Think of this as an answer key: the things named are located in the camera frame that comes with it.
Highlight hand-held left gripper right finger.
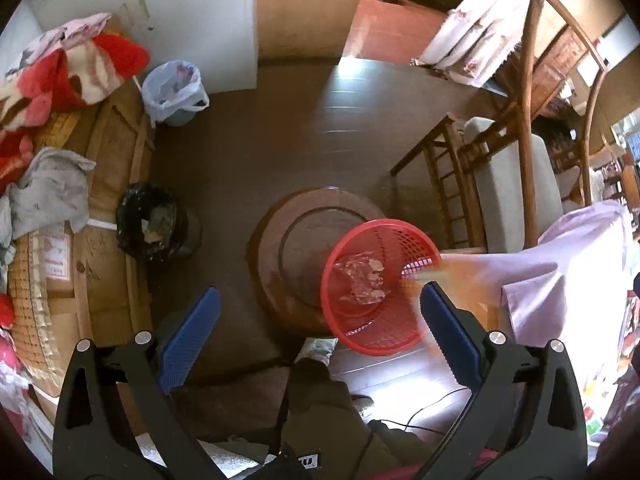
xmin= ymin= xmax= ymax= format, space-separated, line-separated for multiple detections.
xmin=419 ymin=281 xmax=588 ymax=480

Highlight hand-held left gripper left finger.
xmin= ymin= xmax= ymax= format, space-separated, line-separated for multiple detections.
xmin=52 ymin=287 xmax=236 ymax=480

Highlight red plastic mesh basket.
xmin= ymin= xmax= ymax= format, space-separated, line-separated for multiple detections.
xmin=320 ymin=218 xmax=442 ymax=357

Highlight clear crumpled plastic wrapper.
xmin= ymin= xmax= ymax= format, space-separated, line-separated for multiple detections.
xmin=332 ymin=254 xmax=388 ymax=306

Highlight grey patterned slipper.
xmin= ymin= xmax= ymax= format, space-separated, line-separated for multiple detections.
xmin=350 ymin=394 xmax=376 ymax=418
xmin=295 ymin=337 xmax=338 ymax=366

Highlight black bin with black bag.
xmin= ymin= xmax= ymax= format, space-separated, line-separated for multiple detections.
xmin=116 ymin=181 xmax=203 ymax=262

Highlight round wooden stool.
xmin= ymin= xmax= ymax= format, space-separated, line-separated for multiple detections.
xmin=248 ymin=187 xmax=388 ymax=338

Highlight purple tablecloth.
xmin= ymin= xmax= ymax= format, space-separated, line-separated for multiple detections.
xmin=500 ymin=200 xmax=636 ymax=361

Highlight person's dark trouser leg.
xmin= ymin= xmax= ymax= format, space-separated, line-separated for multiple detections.
xmin=280 ymin=357 xmax=441 ymax=480

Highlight grey chair cushion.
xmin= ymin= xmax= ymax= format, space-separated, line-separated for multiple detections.
xmin=463 ymin=117 xmax=564 ymax=253

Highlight bamboo mat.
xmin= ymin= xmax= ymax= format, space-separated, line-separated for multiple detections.
xmin=7 ymin=110 xmax=86 ymax=386

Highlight pink floral bedding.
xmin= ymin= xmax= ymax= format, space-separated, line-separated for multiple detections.
xmin=0 ymin=330 xmax=51 ymax=441

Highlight wooden chair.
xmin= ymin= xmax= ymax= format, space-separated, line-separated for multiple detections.
xmin=390 ymin=0 xmax=608 ymax=256

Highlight wooden bench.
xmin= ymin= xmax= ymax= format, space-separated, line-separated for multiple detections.
xmin=7 ymin=15 xmax=157 ymax=411

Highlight grey cloth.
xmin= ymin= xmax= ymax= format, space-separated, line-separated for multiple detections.
xmin=7 ymin=146 xmax=97 ymax=241

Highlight blue bin with plastic bag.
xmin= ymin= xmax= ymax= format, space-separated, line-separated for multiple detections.
xmin=141 ymin=60 xmax=211 ymax=127

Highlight red floral blanket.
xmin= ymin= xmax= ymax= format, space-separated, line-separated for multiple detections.
xmin=0 ymin=34 xmax=152 ymax=196

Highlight wooden dresser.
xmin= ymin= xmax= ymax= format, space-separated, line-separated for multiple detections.
xmin=530 ymin=25 xmax=591 ymax=117

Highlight pink patterned curtain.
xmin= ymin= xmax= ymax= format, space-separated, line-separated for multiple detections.
xmin=410 ymin=0 xmax=576 ymax=88

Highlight white cabinet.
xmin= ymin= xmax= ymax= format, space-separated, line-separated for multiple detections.
xmin=30 ymin=0 xmax=258 ymax=96

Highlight pink cloth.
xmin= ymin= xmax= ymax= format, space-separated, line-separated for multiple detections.
xmin=5 ymin=12 xmax=112 ymax=81

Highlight black cable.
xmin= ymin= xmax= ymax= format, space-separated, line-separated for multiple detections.
xmin=405 ymin=385 xmax=473 ymax=427

